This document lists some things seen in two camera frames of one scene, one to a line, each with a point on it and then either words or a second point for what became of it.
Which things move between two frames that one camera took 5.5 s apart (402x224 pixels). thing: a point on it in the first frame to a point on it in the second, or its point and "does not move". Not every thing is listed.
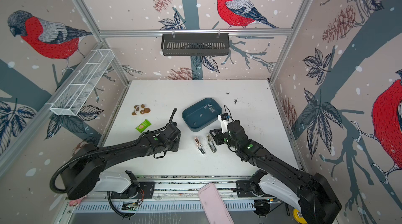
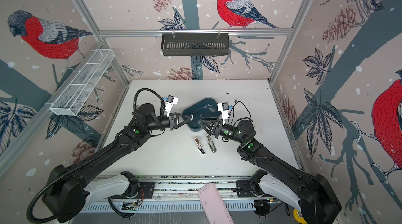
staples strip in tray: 211,109 does not move
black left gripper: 176,147 to 173,116
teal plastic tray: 202,114 does not move
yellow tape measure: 298,216 does not move
